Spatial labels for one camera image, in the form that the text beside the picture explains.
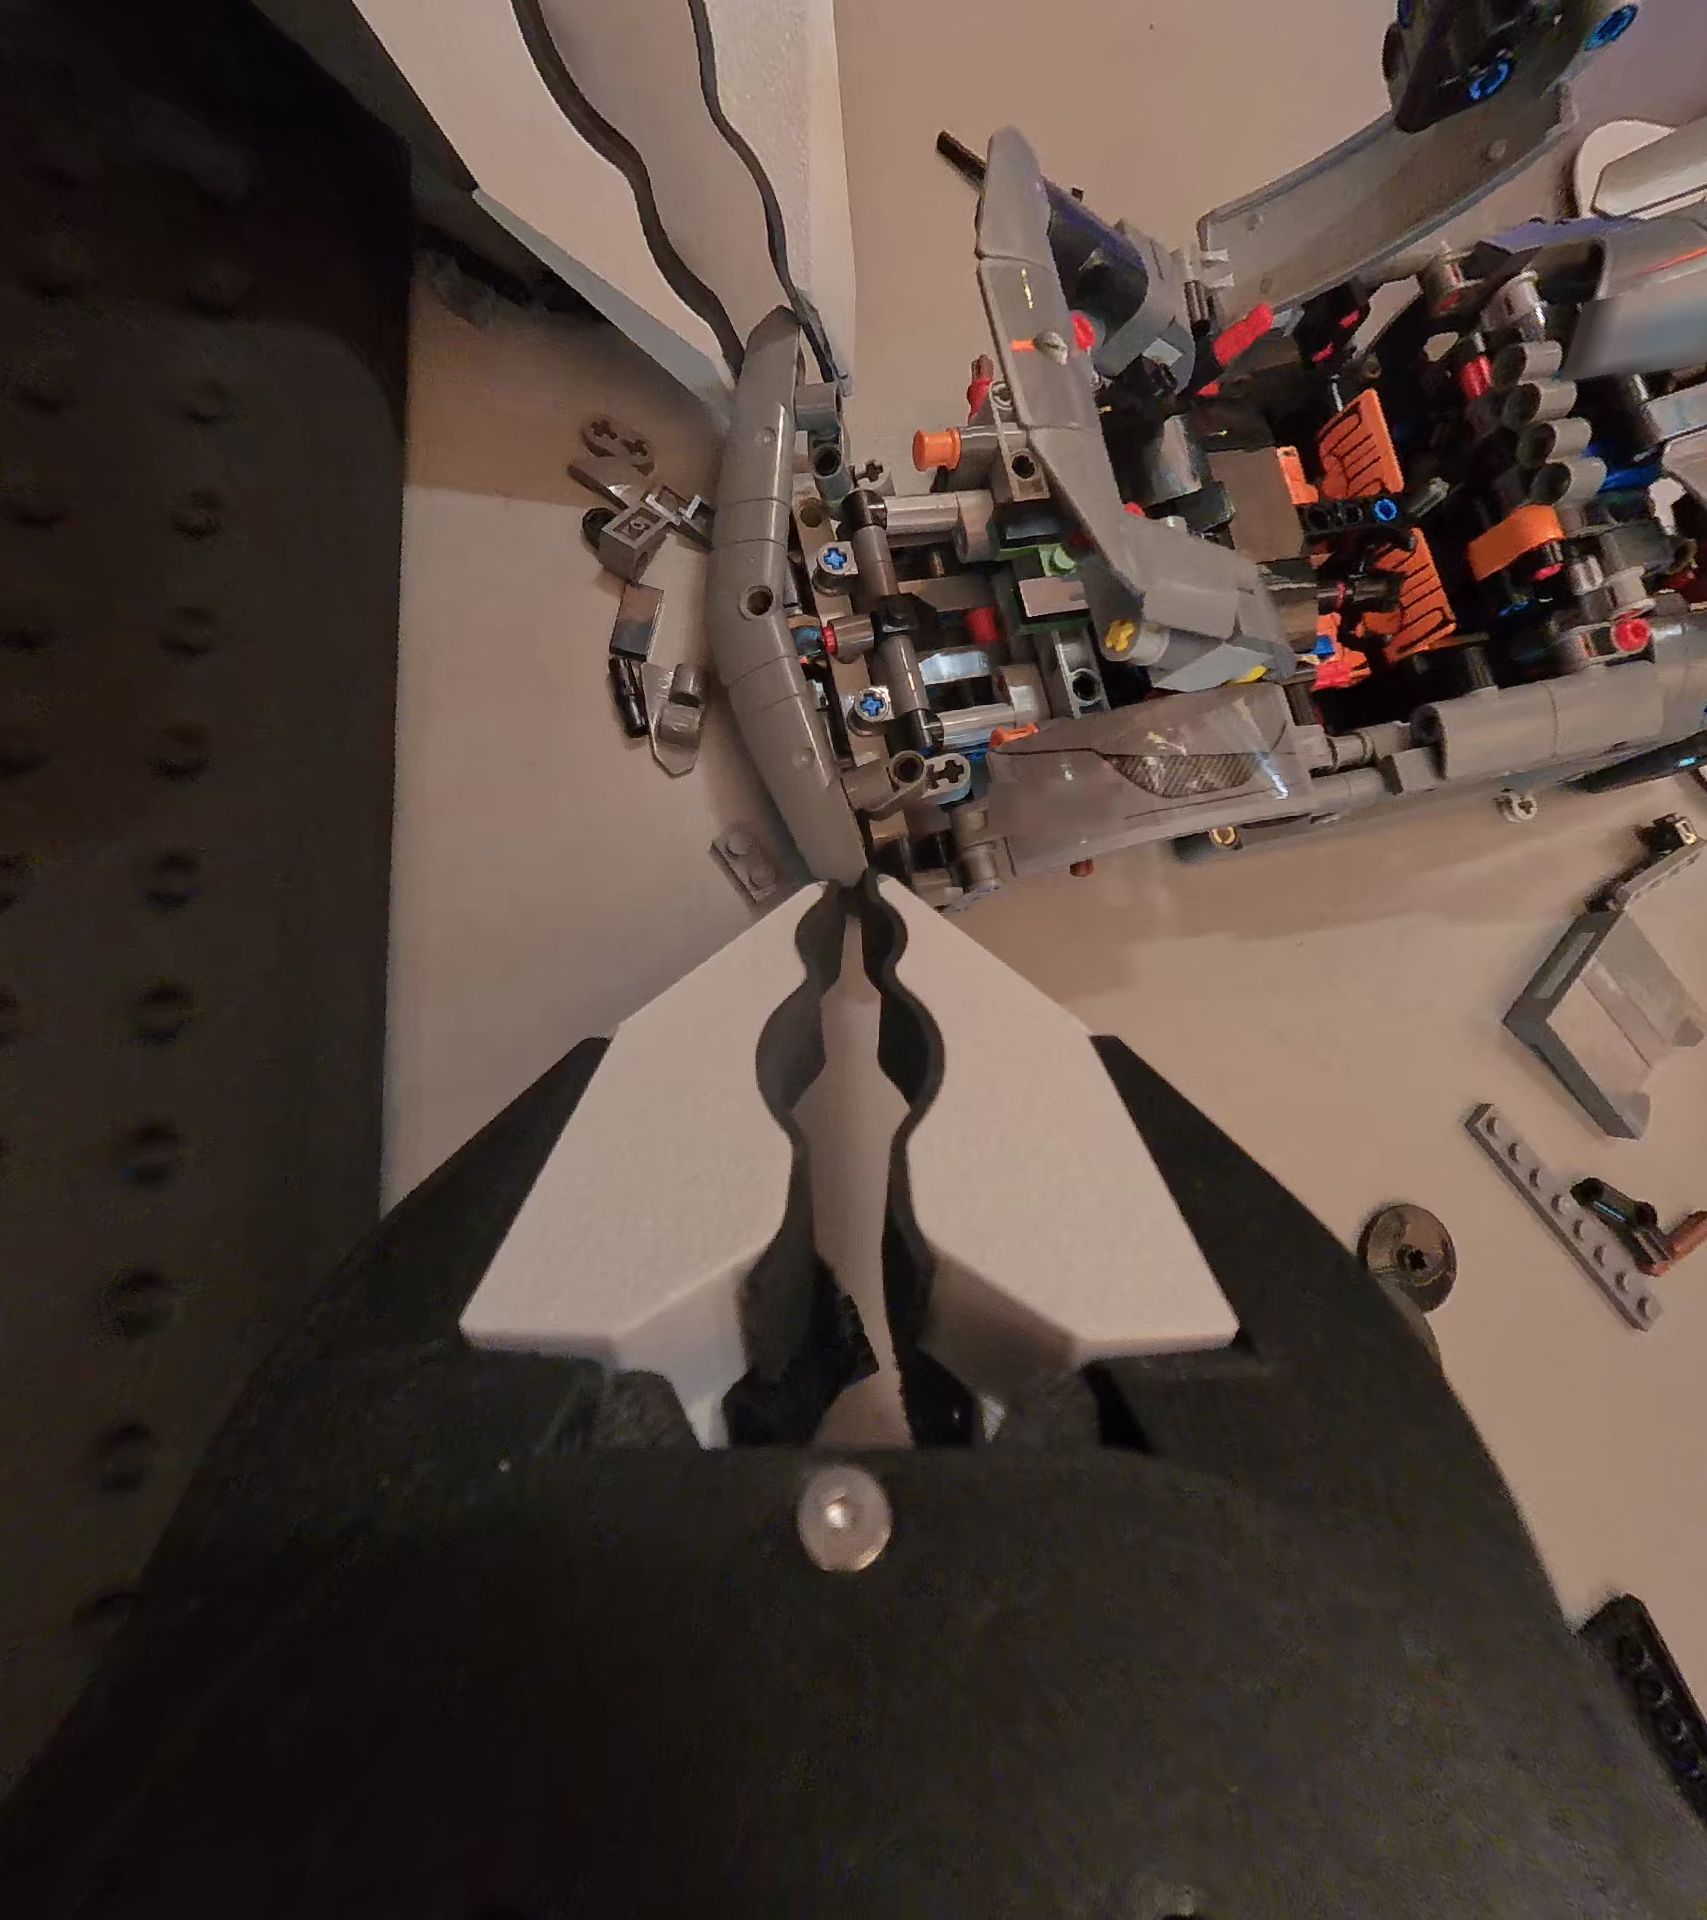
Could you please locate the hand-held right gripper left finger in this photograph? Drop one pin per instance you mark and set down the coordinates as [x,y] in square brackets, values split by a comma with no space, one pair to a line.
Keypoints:
[627,1200]

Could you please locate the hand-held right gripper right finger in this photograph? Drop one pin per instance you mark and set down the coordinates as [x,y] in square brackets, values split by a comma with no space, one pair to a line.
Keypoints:
[1077,1200]

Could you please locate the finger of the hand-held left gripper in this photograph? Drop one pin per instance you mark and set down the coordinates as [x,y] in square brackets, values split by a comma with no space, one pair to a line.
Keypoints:
[491,105]
[793,120]

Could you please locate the grey lego car model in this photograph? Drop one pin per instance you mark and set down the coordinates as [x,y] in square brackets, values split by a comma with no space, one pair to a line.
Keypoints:
[1167,570]

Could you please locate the black lego axle pin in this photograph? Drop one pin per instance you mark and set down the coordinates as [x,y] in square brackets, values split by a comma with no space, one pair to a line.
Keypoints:
[961,151]

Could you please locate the dark round lego piece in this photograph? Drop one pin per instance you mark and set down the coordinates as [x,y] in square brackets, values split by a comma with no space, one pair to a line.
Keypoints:
[1407,1245]

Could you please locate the grey two-stud lego plate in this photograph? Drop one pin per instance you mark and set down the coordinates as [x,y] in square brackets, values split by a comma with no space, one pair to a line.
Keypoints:
[745,867]

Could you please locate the dark grey lego connector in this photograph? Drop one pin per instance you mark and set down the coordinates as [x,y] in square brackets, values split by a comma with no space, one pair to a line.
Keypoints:
[617,441]

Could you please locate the grey lego slope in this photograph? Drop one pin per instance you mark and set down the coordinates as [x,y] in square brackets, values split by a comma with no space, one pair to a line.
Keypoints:
[595,482]

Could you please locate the grey long lego plate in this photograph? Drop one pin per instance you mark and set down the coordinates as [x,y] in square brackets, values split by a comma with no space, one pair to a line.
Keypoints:
[1565,1214]

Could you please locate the short black lego pin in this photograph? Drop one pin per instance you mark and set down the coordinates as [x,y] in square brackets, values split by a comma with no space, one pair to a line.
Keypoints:
[625,699]

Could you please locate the dark grey lego tile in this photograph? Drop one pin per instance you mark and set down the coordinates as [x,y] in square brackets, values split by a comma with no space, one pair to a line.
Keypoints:
[637,620]

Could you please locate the dark dimpled panel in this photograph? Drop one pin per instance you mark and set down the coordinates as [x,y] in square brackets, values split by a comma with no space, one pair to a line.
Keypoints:
[118,751]

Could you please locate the black Technic brick with holes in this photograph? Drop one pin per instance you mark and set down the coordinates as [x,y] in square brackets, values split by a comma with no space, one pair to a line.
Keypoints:
[1685,1741]

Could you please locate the grey lego windscreen frame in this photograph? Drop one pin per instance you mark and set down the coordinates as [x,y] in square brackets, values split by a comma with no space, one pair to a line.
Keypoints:
[1587,1021]

